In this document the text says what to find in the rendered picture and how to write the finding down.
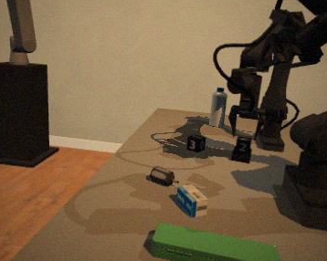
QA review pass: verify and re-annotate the small blue and tan cardboard box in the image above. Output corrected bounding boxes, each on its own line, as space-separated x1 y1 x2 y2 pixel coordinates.
176 184 208 217

